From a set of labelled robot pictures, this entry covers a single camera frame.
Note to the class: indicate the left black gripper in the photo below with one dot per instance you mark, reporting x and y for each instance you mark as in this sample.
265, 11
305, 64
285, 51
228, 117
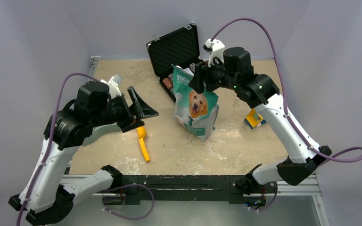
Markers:
129, 122

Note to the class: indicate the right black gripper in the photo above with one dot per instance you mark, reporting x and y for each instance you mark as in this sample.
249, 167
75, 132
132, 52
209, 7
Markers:
203, 73

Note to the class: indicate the yellow plastic scoop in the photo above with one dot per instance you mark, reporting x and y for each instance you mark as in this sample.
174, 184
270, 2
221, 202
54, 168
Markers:
142, 133

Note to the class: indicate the green dog food bag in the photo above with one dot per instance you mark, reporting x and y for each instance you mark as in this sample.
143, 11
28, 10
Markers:
196, 112

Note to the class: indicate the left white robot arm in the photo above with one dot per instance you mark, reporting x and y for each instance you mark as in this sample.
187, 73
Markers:
46, 200

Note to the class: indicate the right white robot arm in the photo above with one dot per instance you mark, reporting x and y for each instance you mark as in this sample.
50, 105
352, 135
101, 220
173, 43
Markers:
232, 69

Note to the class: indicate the black poker chip case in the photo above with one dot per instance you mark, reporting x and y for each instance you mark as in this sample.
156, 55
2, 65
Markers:
180, 47

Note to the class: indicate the toy brick block stack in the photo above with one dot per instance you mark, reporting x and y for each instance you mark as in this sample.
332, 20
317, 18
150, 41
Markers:
254, 120

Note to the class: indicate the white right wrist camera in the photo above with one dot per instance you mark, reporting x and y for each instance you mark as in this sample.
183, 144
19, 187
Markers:
215, 48

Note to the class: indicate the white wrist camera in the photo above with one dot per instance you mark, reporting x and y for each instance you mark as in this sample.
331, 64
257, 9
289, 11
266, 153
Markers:
113, 84
215, 48

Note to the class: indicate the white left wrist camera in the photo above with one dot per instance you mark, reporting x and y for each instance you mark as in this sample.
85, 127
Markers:
113, 84

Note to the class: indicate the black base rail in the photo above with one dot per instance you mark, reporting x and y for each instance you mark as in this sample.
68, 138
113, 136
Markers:
233, 189

